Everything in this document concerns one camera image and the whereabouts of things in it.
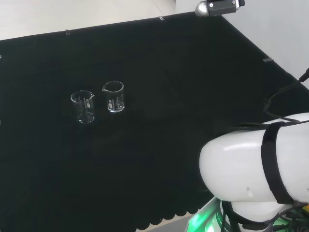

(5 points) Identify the black bench cloth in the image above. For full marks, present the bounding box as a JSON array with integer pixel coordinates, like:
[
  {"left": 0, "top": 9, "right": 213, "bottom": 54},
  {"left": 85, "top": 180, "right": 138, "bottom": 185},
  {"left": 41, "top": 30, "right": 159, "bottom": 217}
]
[{"left": 0, "top": 11, "right": 309, "bottom": 232}]

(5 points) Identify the black base cable bundle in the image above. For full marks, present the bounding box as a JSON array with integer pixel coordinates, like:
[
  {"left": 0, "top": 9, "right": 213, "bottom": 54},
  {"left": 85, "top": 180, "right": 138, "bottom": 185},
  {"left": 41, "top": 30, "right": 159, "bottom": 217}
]
[{"left": 221, "top": 200, "right": 309, "bottom": 232}]

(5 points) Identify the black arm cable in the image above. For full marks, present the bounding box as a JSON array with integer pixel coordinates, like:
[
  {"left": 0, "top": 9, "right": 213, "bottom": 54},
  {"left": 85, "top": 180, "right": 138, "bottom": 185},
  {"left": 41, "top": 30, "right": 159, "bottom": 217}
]
[{"left": 263, "top": 67, "right": 309, "bottom": 128}]

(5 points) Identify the clear glass beaker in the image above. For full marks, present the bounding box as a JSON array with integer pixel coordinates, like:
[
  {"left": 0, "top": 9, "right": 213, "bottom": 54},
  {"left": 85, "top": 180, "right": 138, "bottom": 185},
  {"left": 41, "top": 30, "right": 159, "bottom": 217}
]
[
  {"left": 70, "top": 89, "right": 95, "bottom": 124},
  {"left": 101, "top": 81, "right": 126, "bottom": 113}
]

